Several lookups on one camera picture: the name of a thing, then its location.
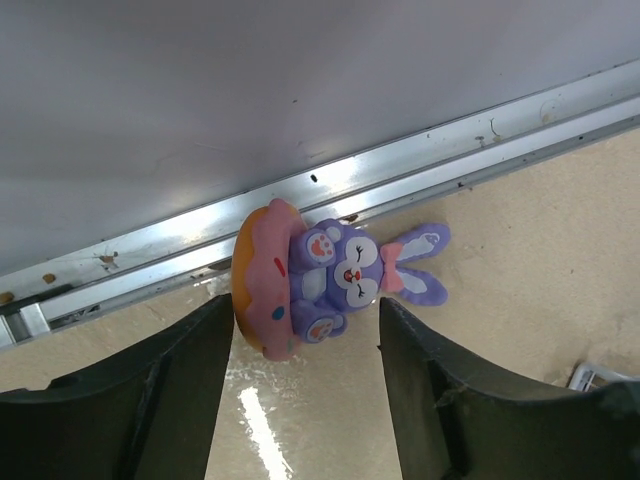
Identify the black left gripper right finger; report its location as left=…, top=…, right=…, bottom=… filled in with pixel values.
left=379, top=298, right=639, bottom=479

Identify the aluminium frame rail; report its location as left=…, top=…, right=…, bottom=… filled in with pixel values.
left=1, top=61, right=639, bottom=349

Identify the white wire wooden shelf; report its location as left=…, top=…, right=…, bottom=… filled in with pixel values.
left=568, top=362, right=629, bottom=393

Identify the bunny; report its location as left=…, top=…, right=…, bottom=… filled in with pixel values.
left=231, top=199, right=451, bottom=361

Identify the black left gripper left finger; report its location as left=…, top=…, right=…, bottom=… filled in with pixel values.
left=1, top=295, right=234, bottom=479

